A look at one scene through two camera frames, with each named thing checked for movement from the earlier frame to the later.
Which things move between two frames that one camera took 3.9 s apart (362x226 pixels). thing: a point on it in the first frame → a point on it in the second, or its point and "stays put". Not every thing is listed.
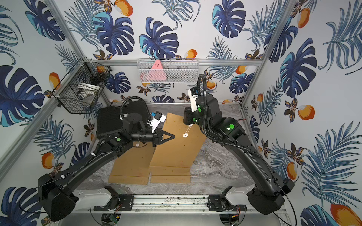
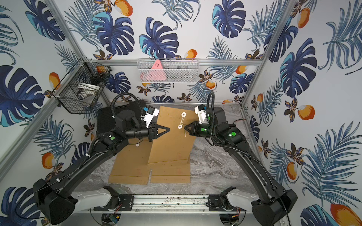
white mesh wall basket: x=175 y=70 stays put
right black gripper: x=188 y=114 → x=195 y=131
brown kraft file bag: x=133 y=166 stays put
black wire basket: x=81 y=87 stays put
